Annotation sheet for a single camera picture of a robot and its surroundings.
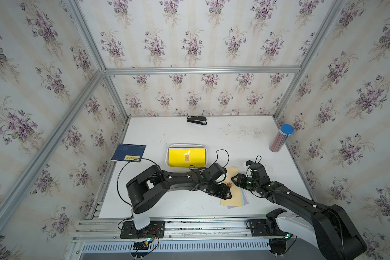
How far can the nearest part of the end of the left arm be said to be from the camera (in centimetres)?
69

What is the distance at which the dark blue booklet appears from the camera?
3.26 feet

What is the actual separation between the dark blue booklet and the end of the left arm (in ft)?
1.59
